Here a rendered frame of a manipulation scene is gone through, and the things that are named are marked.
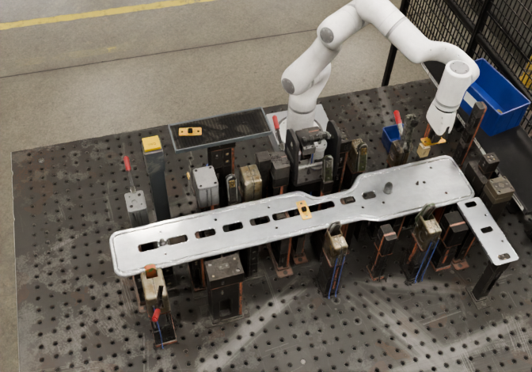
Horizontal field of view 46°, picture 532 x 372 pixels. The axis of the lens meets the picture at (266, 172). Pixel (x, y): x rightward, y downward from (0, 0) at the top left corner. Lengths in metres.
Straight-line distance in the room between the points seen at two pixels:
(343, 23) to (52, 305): 1.49
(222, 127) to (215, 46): 2.22
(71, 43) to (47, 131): 0.85
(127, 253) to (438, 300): 1.21
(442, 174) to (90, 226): 1.45
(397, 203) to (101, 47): 2.80
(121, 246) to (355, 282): 0.92
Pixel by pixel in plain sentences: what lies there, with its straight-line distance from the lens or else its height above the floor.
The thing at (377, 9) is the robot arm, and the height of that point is 1.66.
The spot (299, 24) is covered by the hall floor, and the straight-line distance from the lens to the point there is 4.76.
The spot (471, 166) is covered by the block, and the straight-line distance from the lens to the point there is 2.61.
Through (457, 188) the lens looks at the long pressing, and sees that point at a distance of 2.51.
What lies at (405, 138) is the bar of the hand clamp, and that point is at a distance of 2.46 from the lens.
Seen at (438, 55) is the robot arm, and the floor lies 1.56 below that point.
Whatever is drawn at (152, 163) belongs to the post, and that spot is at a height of 1.08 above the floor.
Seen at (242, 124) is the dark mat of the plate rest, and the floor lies 1.16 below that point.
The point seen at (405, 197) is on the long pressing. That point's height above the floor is 1.00.
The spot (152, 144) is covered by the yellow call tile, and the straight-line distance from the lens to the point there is 2.32.
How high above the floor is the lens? 2.87
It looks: 51 degrees down
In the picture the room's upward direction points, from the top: 3 degrees clockwise
